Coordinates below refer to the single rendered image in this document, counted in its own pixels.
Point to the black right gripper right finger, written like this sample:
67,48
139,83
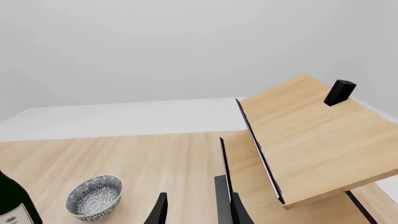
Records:
240,214

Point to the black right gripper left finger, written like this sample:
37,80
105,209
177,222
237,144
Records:
160,213

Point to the wooden drawer with black front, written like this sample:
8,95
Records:
259,149
245,168

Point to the wooden cabinet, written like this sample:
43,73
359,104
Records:
314,140

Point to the blue white patterned bowl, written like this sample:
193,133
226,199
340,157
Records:
93,198

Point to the dark green wine bottle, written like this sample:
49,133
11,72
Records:
14,200

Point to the black rectangular block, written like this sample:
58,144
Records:
339,93

